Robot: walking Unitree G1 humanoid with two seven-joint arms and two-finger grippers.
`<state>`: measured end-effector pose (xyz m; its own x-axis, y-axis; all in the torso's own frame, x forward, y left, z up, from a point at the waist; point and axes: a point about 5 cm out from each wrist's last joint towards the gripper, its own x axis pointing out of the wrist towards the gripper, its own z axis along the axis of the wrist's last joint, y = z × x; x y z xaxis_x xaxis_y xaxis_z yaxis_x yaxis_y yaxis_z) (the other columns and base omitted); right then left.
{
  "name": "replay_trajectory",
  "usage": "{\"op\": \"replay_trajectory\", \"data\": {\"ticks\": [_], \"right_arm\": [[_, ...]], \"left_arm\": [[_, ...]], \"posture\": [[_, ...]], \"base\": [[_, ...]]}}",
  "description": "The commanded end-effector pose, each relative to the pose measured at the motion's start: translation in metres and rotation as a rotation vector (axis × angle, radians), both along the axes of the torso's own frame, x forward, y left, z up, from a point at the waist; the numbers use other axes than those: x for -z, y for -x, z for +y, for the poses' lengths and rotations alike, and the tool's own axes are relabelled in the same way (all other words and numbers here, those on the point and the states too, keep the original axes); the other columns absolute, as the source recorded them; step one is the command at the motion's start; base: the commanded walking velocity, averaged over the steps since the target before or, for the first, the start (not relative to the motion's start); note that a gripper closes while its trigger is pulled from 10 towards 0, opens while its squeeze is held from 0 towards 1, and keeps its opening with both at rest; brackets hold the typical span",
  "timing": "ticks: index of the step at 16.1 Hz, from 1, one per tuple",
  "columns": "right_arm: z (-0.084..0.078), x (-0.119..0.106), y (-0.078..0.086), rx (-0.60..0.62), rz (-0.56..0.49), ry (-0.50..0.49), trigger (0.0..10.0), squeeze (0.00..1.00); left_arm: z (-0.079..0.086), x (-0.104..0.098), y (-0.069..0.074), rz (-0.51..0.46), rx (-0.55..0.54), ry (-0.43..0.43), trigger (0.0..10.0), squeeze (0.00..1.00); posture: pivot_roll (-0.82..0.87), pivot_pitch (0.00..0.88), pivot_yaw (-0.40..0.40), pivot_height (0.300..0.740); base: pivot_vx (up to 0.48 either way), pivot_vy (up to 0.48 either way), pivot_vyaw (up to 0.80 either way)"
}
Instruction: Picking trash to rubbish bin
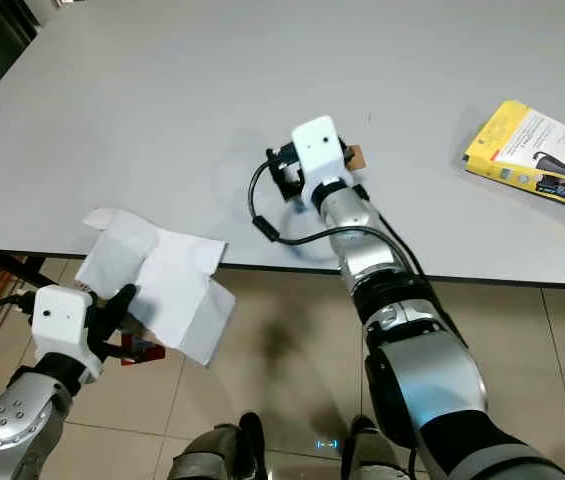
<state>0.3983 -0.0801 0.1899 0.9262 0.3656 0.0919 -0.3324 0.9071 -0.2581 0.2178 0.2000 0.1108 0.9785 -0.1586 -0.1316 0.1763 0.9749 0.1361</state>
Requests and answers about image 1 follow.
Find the robot leg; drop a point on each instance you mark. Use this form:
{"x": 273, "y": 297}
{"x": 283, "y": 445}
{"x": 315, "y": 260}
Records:
{"x": 212, "y": 455}
{"x": 372, "y": 460}

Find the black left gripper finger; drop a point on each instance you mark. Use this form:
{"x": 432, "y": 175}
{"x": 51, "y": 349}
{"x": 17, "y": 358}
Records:
{"x": 117, "y": 306}

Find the robot left leg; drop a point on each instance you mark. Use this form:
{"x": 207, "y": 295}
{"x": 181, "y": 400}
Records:
{"x": 212, "y": 455}

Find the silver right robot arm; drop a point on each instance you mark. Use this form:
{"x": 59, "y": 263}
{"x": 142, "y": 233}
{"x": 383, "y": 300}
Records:
{"x": 432, "y": 370}

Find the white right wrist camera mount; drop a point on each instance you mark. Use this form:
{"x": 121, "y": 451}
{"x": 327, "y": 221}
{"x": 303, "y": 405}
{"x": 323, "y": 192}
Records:
{"x": 319, "y": 148}

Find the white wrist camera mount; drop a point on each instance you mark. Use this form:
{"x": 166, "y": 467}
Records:
{"x": 62, "y": 318}
{"x": 319, "y": 148}

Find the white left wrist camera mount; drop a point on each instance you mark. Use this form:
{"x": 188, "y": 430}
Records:
{"x": 62, "y": 318}

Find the brown cardboard piece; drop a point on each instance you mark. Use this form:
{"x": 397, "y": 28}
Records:
{"x": 353, "y": 157}

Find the white table black legs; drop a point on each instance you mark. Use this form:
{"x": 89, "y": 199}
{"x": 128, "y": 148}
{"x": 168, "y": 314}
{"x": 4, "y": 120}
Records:
{"x": 172, "y": 100}

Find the robot right leg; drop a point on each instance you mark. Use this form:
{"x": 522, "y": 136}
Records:
{"x": 372, "y": 460}

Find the yellow product box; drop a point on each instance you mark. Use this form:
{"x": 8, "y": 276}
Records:
{"x": 537, "y": 150}

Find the white paper sheet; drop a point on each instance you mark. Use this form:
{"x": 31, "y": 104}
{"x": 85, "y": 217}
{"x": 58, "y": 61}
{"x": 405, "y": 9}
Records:
{"x": 182, "y": 285}

